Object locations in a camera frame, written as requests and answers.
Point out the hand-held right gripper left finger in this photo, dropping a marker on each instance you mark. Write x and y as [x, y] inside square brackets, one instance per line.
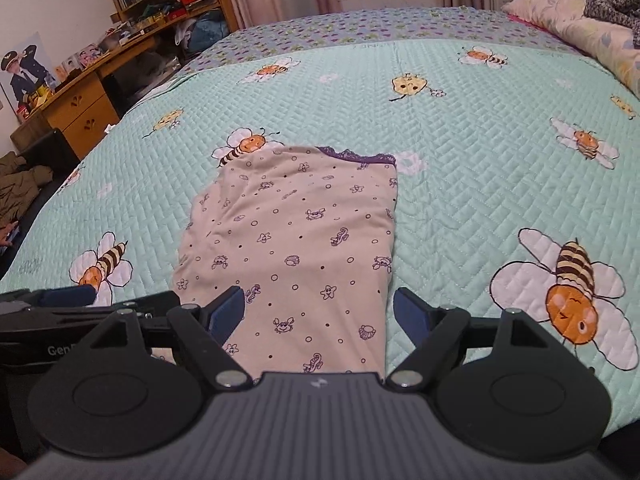
[227, 312]

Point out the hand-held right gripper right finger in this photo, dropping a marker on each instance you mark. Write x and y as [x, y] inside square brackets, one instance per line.
[412, 317]

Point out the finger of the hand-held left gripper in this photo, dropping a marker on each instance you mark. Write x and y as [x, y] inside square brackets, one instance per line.
[70, 296]
[155, 302]

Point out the pink printed pajama top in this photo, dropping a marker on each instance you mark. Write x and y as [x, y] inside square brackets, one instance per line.
[300, 240]

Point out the olive jacket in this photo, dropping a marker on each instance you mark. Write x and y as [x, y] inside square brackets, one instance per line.
[22, 185]

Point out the black chair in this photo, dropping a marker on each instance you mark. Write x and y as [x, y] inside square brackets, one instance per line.
[50, 155]

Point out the green bee print quilt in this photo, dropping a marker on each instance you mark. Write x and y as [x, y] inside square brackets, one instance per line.
[475, 160]

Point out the wooden desk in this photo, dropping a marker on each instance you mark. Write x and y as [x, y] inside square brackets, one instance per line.
[85, 110]

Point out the photo frames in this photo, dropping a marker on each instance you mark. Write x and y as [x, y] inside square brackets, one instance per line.
[85, 59]

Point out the blue cloth bag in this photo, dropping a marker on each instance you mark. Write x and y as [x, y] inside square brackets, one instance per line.
[207, 32]

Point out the purple floral bed sheet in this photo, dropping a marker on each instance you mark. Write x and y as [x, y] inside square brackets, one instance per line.
[380, 25]

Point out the pink floral pillow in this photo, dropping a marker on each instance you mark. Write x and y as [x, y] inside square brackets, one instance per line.
[575, 25]

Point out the dark patterned garment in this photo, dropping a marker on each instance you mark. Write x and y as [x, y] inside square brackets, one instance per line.
[612, 2]

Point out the wall poster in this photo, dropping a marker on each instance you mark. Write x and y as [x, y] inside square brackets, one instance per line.
[25, 75]

